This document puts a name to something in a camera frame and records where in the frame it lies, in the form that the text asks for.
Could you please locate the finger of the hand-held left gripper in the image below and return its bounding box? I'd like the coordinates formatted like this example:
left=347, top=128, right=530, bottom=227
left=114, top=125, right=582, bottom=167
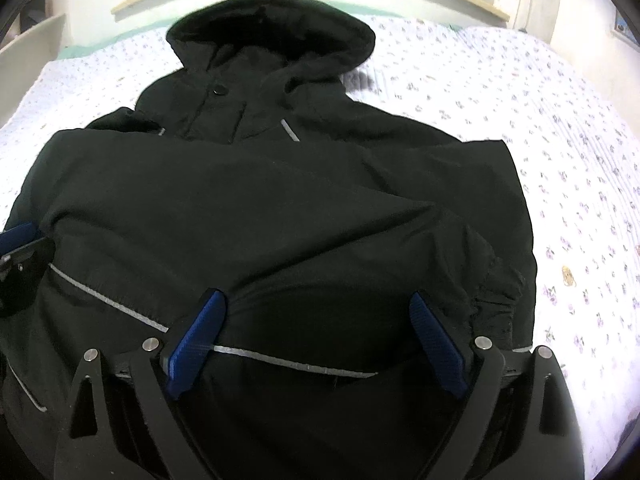
left=0, top=221, right=47, bottom=263

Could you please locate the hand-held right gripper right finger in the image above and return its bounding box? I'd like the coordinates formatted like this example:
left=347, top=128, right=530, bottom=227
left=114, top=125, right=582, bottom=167
left=409, top=290, right=586, bottom=480

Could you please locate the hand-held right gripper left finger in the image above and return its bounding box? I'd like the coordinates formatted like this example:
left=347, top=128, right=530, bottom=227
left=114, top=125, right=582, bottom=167
left=52, top=287, right=231, bottom=480

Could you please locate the black hooded jacket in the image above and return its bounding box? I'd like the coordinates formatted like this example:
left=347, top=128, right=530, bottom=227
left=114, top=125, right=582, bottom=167
left=0, top=0, right=540, bottom=480

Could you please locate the green bed sheet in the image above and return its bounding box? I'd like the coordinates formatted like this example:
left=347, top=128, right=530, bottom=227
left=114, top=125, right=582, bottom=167
left=56, top=7, right=473, bottom=62

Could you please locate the bed with floral quilt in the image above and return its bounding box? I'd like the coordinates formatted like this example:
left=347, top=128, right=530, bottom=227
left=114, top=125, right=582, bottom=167
left=0, top=14, right=640, bottom=480

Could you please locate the colourful wall map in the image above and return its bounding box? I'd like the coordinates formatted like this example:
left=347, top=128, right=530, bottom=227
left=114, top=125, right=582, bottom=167
left=611, top=9, right=635, bottom=43

